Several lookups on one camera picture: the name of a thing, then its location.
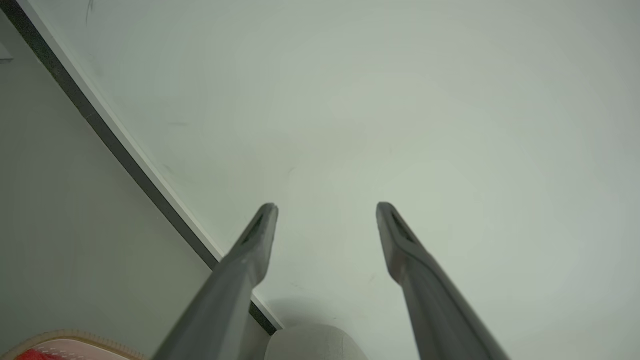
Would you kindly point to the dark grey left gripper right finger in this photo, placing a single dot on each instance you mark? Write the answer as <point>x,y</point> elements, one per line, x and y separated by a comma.
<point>435,305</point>

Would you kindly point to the white perforated laundry basket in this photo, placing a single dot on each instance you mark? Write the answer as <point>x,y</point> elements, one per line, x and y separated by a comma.
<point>95,347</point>

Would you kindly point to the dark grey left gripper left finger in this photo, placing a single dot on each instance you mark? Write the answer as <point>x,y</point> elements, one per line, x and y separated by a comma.
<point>225,300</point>

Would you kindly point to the red garment with white trim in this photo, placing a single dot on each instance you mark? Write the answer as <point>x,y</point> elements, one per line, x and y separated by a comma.
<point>35,355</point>

